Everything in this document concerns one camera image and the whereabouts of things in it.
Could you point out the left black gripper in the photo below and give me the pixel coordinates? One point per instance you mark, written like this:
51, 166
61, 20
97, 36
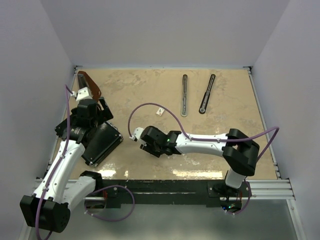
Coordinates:
106, 112

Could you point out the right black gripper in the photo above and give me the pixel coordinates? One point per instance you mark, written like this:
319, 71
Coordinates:
147, 147

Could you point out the white staple box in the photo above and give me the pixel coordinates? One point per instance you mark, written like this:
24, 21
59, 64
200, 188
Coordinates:
160, 111

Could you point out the grey deli stapler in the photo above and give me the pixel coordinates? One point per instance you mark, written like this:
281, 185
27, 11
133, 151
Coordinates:
184, 111

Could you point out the black stapler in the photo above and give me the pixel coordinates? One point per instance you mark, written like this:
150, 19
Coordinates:
206, 97

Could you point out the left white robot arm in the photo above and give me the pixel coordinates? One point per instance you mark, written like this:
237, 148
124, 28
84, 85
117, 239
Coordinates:
50, 205

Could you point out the black carrying case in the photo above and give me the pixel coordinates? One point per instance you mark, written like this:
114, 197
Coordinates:
98, 136

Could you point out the brown wooden metronome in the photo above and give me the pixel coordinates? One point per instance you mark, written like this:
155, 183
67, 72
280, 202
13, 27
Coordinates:
84, 80

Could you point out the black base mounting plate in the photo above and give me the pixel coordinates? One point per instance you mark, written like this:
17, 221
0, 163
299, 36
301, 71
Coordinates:
209, 193

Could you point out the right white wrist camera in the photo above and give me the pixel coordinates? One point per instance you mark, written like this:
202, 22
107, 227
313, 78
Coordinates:
136, 135

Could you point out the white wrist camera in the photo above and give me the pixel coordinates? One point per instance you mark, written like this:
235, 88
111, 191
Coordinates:
136, 135
82, 94

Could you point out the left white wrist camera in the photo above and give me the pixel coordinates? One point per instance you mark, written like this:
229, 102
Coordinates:
82, 94

